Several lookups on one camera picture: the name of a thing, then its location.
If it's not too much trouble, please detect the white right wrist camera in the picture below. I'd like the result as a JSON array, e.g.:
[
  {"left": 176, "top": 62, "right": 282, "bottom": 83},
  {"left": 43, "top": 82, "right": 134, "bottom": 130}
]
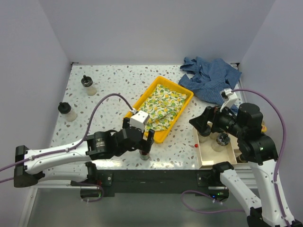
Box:
[{"left": 220, "top": 88, "right": 238, "bottom": 112}]

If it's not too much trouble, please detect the cream divided organizer box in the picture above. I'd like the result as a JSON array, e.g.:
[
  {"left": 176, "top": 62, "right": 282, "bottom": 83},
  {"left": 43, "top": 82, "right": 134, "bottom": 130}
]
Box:
[{"left": 193, "top": 128, "right": 248, "bottom": 169}]

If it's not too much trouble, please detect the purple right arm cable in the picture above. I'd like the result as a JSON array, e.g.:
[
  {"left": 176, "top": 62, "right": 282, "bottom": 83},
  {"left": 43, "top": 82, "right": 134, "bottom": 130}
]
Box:
[{"left": 181, "top": 88, "right": 292, "bottom": 227}]

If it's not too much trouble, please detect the white salt shaker jar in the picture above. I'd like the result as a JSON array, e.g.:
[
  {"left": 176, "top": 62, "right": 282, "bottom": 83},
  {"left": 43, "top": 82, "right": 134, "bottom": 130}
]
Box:
[{"left": 58, "top": 102, "right": 77, "bottom": 122}]

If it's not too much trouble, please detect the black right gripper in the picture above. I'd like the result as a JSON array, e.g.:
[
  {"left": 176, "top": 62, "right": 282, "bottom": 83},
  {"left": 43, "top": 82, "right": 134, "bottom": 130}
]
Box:
[{"left": 189, "top": 101, "right": 245, "bottom": 137}]

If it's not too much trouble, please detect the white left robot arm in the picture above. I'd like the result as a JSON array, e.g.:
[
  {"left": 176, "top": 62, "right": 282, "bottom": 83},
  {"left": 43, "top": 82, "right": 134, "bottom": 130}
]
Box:
[{"left": 13, "top": 118, "right": 155, "bottom": 188}]

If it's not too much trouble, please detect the blue checkered shirt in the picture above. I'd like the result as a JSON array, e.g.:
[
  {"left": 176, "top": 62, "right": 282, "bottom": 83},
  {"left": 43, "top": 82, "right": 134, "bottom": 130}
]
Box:
[{"left": 178, "top": 57, "right": 241, "bottom": 105}]

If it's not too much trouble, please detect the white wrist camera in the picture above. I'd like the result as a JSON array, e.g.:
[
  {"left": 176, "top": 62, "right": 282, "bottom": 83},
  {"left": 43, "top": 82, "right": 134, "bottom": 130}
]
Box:
[
  {"left": 220, "top": 88, "right": 238, "bottom": 112},
  {"left": 130, "top": 110, "right": 150, "bottom": 132}
]

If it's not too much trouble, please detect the red chili sauce bottle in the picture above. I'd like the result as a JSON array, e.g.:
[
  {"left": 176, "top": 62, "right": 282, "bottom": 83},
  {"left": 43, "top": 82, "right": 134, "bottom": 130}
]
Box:
[{"left": 139, "top": 150, "right": 150, "bottom": 160}]

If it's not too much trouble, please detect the black lid seasoning jar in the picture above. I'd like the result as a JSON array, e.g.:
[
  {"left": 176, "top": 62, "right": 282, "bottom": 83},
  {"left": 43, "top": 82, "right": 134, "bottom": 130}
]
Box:
[{"left": 211, "top": 132, "right": 231, "bottom": 152}]

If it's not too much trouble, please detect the yellow plastic tray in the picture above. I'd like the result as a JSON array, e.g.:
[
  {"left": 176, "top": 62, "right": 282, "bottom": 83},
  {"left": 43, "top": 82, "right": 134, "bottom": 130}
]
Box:
[{"left": 134, "top": 76, "right": 194, "bottom": 143}]

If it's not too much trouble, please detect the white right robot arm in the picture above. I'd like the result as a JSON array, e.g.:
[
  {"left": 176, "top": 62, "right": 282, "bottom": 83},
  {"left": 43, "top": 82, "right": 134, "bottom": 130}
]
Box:
[{"left": 189, "top": 103, "right": 303, "bottom": 227}]

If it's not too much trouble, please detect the white powder shaker jar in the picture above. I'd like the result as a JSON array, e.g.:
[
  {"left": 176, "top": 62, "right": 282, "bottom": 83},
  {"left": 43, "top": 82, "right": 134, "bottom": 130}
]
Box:
[{"left": 81, "top": 75, "right": 97, "bottom": 96}]

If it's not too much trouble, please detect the lemon print cloth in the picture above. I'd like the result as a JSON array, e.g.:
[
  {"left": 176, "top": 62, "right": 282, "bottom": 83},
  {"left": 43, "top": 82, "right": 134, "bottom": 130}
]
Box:
[{"left": 139, "top": 84, "right": 187, "bottom": 131}]

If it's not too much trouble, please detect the yellow label sauce bottle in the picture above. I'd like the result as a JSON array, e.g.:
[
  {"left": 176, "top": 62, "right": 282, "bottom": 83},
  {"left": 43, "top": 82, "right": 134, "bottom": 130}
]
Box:
[{"left": 261, "top": 121, "right": 267, "bottom": 132}]

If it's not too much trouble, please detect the sesame seed shaker jar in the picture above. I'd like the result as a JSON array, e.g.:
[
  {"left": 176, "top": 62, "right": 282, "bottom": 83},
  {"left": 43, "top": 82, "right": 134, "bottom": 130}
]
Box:
[{"left": 198, "top": 125, "right": 211, "bottom": 143}]

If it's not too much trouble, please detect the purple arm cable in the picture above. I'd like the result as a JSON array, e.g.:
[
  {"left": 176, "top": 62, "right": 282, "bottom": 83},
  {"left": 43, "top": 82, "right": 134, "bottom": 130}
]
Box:
[
  {"left": 0, "top": 93, "right": 138, "bottom": 184},
  {"left": 181, "top": 88, "right": 292, "bottom": 227}
]

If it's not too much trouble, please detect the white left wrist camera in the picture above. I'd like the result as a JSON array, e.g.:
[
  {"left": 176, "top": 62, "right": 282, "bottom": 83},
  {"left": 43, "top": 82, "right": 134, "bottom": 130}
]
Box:
[{"left": 130, "top": 110, "right": 150, "bottom": 132}]

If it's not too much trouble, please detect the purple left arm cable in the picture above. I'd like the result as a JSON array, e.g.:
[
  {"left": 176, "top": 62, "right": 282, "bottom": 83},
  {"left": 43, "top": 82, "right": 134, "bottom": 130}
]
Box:
[{"left": 0, "top": 93, "right": 138, "bottom": 184}]

